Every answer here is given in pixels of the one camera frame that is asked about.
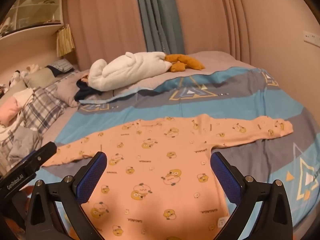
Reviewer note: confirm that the pink cloth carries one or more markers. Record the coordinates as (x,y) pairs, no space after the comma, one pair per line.
(10,110)

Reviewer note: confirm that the white cloth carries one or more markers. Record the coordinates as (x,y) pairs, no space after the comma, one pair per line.
(23,96)

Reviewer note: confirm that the grey cloth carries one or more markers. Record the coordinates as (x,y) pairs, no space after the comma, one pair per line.
(25,142)

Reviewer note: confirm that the blue curtain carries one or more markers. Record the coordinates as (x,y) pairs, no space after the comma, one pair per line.
(155,17)

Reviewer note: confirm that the mauve bed sheet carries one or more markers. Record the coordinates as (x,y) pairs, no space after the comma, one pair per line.
(217,60)

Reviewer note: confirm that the dark navy garment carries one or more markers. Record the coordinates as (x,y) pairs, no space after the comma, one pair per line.
(83,92)

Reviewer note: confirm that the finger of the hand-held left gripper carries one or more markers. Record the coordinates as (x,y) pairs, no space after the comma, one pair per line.
(45,152)

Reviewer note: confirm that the white wall socket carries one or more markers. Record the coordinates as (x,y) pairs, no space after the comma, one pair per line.
(311,38)

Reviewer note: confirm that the small plush toys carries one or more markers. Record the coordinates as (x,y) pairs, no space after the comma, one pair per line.
(15,77)

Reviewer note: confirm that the pink printed baby shirt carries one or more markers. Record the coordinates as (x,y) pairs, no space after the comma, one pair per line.
(160,155)

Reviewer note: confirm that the blue striped folded cloth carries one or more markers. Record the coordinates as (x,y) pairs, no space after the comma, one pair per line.
(62,65)

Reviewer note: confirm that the white plush goose toy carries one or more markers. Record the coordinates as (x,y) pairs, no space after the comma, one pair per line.
(125,70)

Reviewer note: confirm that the yellow fringed cloth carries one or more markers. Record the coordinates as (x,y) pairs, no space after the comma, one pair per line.
(65,41)

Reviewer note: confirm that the white shelf unit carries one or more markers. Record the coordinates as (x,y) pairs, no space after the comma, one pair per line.
(37,2)

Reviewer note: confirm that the olive pillow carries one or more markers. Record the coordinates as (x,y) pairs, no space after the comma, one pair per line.
(40,77)

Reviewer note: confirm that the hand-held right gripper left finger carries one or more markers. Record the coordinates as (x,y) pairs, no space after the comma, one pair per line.
(91,177)

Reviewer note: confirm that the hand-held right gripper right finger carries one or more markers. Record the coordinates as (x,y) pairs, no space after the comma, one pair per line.
(225,177)

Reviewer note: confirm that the blue grey striped duvet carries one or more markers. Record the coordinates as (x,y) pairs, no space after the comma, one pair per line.
(225,102)

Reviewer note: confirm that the mauve pillow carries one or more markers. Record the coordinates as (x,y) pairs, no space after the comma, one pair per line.
(66,90)

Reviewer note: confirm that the plaid blanket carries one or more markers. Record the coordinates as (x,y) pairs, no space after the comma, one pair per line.
(42,105)

